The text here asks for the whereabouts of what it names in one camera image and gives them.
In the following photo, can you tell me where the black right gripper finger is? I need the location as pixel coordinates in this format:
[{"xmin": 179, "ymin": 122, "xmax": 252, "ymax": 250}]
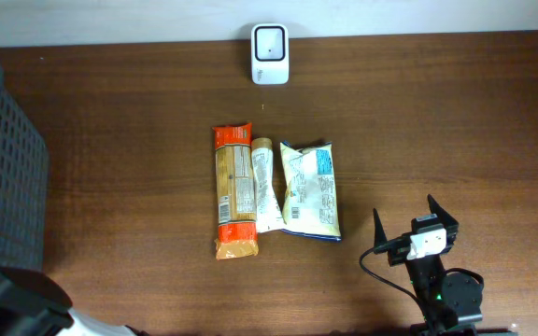
[
  {"xmin": 427, "ymin": 194, "xmax": 459, "ymax": 232},
  {"xmin": 373, "ymin": 208, "xmax": 389, "ymax": 252}
]

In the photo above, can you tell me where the yellow snack bag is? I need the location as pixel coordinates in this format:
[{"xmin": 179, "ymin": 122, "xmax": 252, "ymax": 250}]
[{"xmin": 280, "ymin": 142, "xmax": 341, "ymax": 242}]

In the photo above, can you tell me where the white tube with tan cap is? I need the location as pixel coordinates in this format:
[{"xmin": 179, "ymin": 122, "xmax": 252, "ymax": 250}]
[{"xmin": 251, "ymin": 138, "xmax": 285, "ymax": 233}]

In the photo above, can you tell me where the orange pasta packet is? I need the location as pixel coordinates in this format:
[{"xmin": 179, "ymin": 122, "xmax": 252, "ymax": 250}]
[{"xmin": 213, "ymin": 123, "xmax": 259, "ymax": 260}]

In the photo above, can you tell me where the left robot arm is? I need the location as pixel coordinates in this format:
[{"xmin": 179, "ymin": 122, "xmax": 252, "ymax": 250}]
[{"xmin": 0, "ymin": 266, "xmax": 145, "ymax": 336}]

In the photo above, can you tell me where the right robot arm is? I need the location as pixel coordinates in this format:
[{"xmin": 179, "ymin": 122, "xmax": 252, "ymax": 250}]
[{"xmin": 372, "ymin": 195, "xmax": 484, "ymax": 335}]

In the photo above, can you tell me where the white barcode scanner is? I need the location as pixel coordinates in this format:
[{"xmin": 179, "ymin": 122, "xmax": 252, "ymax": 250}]
[{"xmin": 250, "ymin": 23, "xmax": 290, "ymax": 85}]

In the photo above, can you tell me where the grey plastic mesh basket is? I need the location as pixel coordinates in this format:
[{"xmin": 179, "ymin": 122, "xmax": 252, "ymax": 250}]
[{"xmin": 0, "ymin": 65, "xmax": 50, "ymax": 271}]

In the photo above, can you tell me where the black right camera cable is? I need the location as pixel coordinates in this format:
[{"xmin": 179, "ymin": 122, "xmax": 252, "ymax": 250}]
[{"xmin": 359, "ymin": 235, "xmax": 485, "ymax": 328}]

